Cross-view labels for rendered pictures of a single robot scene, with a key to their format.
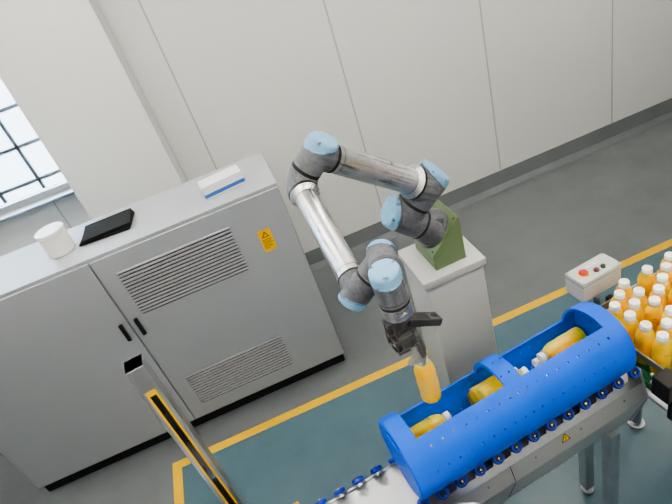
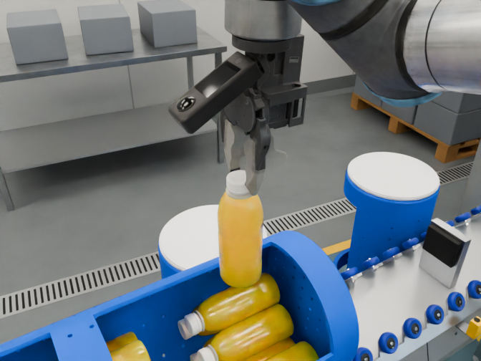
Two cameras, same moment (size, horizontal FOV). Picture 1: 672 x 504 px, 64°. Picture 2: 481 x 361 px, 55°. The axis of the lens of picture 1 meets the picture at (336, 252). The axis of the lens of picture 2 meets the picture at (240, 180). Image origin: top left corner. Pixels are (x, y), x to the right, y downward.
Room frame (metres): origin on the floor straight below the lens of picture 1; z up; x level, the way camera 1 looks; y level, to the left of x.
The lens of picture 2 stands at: (1.68, -0.31, 1.79)
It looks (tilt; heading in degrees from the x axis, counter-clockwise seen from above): 32 degrees down; 162
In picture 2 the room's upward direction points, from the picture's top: straight up
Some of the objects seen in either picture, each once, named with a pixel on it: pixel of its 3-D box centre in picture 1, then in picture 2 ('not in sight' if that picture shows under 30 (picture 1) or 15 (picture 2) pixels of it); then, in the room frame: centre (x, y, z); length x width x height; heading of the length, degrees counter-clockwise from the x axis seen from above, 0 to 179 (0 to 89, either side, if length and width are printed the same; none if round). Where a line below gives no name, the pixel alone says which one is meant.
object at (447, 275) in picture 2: not in sight; (441, 254); (1.00, 0.45, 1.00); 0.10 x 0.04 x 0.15; 13
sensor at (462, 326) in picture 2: not in sight; (464, 319); (1.13, 0.43, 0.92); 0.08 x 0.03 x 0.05; 13
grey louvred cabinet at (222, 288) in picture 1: (151, 330); not in sight; (2.81, 1.27, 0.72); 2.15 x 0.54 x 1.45; 96
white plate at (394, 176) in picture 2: not in sight; (392, 174); (0.66, 0.53, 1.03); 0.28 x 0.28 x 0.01
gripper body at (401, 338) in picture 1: (401, 329); (263, 82); (1.16, -0.11, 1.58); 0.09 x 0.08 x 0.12; 103
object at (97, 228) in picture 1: (106, 226); not in sight; (2.86, 1.18, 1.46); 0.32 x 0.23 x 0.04; 96
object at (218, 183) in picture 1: (221, 182); not in sight; (2.86, 0.48, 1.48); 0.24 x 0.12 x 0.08; 104
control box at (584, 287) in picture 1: (593, 277); not in sight; (1.62, -0.98, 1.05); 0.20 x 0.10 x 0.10; 103
